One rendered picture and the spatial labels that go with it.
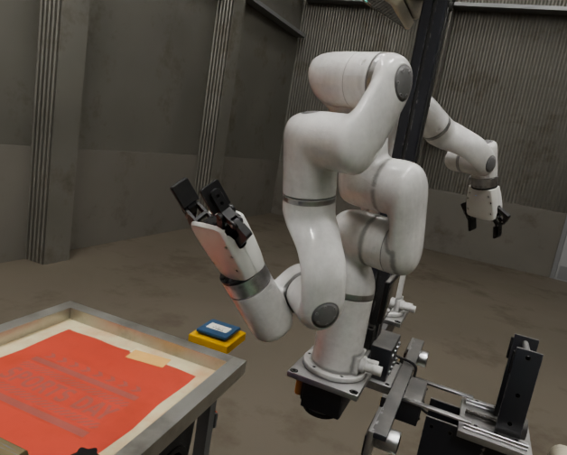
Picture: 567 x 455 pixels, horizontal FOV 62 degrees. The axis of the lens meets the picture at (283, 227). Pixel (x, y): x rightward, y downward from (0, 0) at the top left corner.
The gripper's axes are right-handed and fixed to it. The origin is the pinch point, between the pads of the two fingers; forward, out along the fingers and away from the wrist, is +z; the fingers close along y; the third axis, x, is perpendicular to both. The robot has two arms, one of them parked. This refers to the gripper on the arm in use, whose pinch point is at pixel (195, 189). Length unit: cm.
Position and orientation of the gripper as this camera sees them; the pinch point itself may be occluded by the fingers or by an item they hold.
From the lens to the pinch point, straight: 70.3
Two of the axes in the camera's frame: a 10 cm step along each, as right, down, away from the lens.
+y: 6.2, 1.1, -7.8
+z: -4.0, -8.1, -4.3
